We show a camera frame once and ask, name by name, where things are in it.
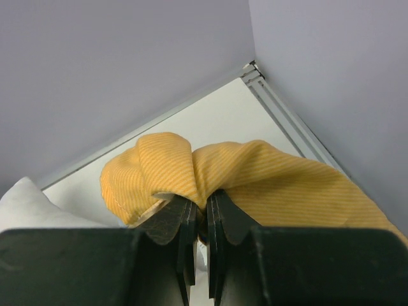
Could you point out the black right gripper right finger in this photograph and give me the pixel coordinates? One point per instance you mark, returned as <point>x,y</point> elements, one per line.
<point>233,277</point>

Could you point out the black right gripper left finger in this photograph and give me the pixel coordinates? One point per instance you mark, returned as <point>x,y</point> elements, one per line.
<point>165,268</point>

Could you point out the blue and orange pillowcase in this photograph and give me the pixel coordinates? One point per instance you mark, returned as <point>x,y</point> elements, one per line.
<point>273,187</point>

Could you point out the white pillow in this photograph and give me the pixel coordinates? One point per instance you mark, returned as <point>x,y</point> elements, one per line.
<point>52,257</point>

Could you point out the aluminium right frame rail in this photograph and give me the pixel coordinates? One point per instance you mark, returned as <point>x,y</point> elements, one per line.
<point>295,130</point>

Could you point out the aluminium frame rail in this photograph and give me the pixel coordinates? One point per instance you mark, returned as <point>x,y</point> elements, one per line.
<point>149,122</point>
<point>295,130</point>

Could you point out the aluminium back frame rail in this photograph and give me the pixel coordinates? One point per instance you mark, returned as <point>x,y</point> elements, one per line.
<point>149,122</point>

